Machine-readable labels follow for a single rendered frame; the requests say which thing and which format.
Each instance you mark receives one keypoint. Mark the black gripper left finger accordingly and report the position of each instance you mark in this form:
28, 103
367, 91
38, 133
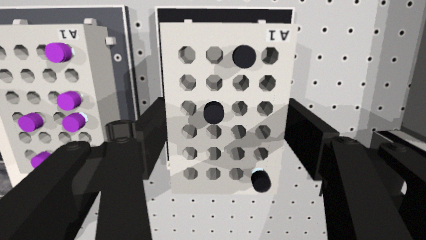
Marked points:
42, 206

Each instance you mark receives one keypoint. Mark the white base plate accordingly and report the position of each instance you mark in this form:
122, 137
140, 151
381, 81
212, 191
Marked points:
353, 68

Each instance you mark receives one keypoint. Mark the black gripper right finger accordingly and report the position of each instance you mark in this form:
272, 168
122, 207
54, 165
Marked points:
356, 198

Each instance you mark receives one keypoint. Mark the black flat plate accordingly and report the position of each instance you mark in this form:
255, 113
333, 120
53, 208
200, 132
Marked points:
183, 14

